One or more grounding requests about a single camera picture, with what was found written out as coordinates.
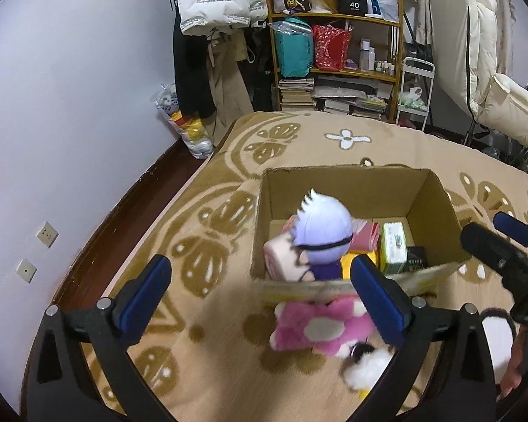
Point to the teal bag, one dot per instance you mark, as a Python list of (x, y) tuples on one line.
[(294, 47)]

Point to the white trolley cart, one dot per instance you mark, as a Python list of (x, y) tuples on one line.
[(415, 96)]

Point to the white reclining chair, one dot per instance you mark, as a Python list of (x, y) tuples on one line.
[(465, 41)]

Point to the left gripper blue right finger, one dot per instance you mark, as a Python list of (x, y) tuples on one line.
[(461, 386)]

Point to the red gift bag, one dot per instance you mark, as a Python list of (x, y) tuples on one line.
[(331, 47)]

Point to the wooden shelf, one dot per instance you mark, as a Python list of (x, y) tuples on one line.
[(389, 54)]

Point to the purple haired plush doll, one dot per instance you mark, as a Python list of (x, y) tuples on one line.
[(322, 265)]

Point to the green tissue pack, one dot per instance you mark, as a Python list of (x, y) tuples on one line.
[(392, 248)]

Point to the beige patterned carpet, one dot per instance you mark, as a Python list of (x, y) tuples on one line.
[(205, 353)]

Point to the stack of books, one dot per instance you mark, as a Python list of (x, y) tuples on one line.
[(296, 93)]

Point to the pink white plush toy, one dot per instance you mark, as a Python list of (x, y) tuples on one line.
[(331, 329)]

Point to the beige hanging coat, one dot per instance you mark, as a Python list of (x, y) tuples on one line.
[(230, 95)]

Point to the black hanging garment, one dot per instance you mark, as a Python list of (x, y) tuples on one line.
[(191, 76)]

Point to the person's hand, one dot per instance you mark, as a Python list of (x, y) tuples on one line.
[(512, 377)]

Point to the pink swirl roll plush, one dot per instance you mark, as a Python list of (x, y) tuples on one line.
[(281, 259)]

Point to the black box with 40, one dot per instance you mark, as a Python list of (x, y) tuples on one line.
[(353, 7)]

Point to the open cardboard box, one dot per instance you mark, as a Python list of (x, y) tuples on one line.
[(378, 194)]

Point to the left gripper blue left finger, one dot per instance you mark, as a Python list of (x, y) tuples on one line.
[(59, 383)]

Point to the plastic bag of toys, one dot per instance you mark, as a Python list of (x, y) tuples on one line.
[(190, 128)]

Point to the pink towel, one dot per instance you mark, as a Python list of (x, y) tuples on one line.
[(330, 231)]

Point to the white wall socket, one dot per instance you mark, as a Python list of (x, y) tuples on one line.
[(26, 270), (47, 234)]

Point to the white fluffy duck plush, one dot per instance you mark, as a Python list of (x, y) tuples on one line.
[(368, 365)]

